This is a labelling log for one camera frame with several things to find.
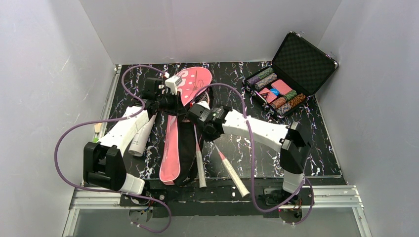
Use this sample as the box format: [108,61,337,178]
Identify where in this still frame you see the pink badminton racket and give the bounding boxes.
[194,126,207,189]
[196,91,251,199]

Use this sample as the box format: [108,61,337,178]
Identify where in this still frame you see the white shuttlecock tube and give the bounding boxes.
[128,115,156,157]

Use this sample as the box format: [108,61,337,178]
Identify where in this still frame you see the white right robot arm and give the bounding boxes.
[186,102,311,194]

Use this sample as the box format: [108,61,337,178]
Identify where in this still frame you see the pink card deck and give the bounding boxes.
[259,79,292,103]

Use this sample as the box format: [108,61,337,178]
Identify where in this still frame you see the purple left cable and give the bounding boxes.
[54,65,172,234]

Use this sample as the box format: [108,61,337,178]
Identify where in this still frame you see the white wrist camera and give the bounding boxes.
[164,76,182,95]
[197,101,210,110]

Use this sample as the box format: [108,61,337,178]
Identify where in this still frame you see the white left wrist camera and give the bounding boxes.
[164,76,182,95]

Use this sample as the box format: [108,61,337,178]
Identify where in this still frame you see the beige wooden block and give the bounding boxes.
[94,123,102,133]

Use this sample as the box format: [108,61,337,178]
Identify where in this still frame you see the pink racket bag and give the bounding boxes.
[159,66,212,186]

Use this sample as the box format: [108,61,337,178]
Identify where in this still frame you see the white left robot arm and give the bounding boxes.
[83,76,183,195]

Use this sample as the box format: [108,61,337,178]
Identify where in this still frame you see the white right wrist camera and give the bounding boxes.
[197,101,210,110]

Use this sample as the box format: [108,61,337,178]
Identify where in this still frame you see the black foam-lined case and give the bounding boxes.
[252,31,338,115]

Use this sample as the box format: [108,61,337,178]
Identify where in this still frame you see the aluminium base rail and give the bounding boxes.
[63,185,372,237]

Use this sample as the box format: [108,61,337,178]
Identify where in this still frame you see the poker chip rows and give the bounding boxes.
[244,66,308,118]

